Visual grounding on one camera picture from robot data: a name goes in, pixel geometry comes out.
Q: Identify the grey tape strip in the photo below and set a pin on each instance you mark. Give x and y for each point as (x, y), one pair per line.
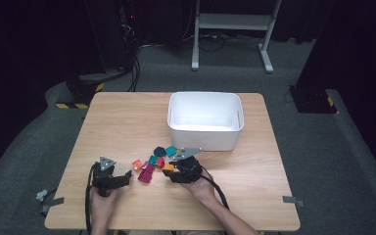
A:
(292, 199)
(52, 203)

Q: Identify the person's left hand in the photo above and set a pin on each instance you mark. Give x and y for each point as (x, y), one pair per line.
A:
(103, 204)

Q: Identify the orange building block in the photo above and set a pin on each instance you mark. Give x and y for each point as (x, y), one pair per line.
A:
(168, 167)

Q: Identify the dark equipment rack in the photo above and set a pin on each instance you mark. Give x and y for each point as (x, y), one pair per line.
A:
(124, 32)

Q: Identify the peach building block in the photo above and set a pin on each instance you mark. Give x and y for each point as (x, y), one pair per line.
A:
(137, 164)

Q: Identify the white plastic bin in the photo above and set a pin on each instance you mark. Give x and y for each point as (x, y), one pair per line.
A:
(205, 140)

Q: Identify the person's right hand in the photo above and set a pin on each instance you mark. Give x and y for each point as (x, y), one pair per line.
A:
(204, 189)

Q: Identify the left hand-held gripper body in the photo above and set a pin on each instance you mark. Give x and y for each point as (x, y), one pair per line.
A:
(103, 179)

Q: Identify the white metal stand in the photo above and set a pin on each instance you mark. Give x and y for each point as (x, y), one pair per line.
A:
(231, 22)

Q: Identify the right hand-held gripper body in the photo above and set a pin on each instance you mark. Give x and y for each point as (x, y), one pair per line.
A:
(189, 169)

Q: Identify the dark curtain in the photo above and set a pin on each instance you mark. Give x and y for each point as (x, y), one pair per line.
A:
(355, 49)
(29, 42)

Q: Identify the black stand base hazard tape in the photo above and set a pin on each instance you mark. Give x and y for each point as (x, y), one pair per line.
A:
(81, 89)
(311, 99)

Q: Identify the dark blue building block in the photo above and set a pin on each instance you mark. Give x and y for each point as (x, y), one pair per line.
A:
(159, 151)

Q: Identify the teal building block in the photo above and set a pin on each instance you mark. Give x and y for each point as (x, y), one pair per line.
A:
(153, 159)
(171, 151)

